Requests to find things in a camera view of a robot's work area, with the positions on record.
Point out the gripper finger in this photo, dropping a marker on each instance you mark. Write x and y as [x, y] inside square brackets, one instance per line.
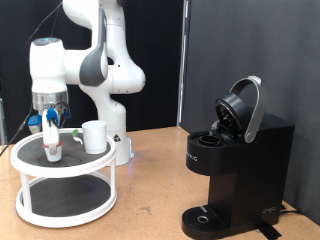
[53, 150]

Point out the white mug with green tape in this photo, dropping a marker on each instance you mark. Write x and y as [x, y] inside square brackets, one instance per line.
[95, 136]

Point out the wrist camera on blue mount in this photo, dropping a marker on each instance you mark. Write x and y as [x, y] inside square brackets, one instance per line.
[34, 124]

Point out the grey metal post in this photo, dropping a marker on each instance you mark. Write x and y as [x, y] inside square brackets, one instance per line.
[1, 126]

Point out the white two-tier turntable stand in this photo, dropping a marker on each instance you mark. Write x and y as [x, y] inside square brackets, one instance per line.
[66, 156]

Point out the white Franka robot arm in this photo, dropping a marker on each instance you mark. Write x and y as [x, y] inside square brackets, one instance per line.
[110, 66]

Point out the orange rimmed coffee pod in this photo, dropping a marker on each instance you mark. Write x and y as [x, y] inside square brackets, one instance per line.
[53, 158]

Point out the black Keurig coffee machine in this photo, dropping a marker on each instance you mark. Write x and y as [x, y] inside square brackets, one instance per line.
[246, 166]

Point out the black curtain backdrop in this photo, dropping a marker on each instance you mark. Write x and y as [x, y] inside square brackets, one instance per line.
[156, 50]

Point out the grey fabric backdrop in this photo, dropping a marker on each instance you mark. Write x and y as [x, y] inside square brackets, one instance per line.
[283, 50]

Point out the silver vertical pole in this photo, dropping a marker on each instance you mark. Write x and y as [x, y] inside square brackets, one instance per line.
[182, 66]

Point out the black tape strip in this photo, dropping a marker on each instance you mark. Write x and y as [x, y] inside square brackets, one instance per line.
[268, 230]

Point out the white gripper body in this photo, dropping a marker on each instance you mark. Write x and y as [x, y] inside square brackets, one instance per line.
[50, 133]

